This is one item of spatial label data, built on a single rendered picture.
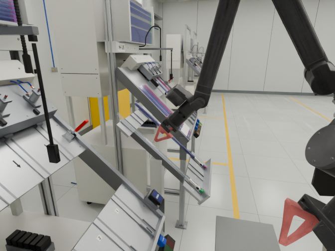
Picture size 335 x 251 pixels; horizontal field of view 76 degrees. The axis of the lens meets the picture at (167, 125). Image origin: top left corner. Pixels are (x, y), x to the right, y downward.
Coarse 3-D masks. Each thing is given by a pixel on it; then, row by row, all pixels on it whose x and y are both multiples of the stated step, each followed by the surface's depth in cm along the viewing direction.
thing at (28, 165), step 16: (32, 128) 68; (0, 144) 57; (16, 144) 60; (32, 144) 64; (64, 144) 72; (80, 144) 77; (0, 160) 54; (16, 160) 57; (32, 160) 60; (48, 160) 64; (64, 160) 68; (0, 176) 52; (16, 176) 54; (32, 176) 57; (48, 176) 61; (0, 192) 50; (16, 192) 52; (0, 208) 47
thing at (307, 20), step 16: (272, 0) 57; (288, 0) 55; (288, 16) 57; (304, 16) 56; (288, 32) 60; (304, 32) 58; (304, 48) 60; (320, 48) 59; (304, 64) 62; (320, 64) 59; (320, 80) 61
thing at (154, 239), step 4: (164, 216) 79; (160, 220) 77; (164, 220) 78; (160, 224) 75; (156, 228) 75; (160, 228) 74; (156, 232) 72; (160, 232) 72; (156, 236) 70; (152, 240) 70; (156, 240) 69; (152, 244) 67; (156, 244) 68; (152, 248) 66
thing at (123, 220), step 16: (128, 192) 78; (112, 208) 68; (128, 208) 73; (144, 208) 78; (96, 224) 61; (112, 224) 64; (128, 224) 68; (144, 224) 73; (80, 240) 55; (96, 240) 58; (112, 240) 61; (128, 240) 64; (144, 240) 68
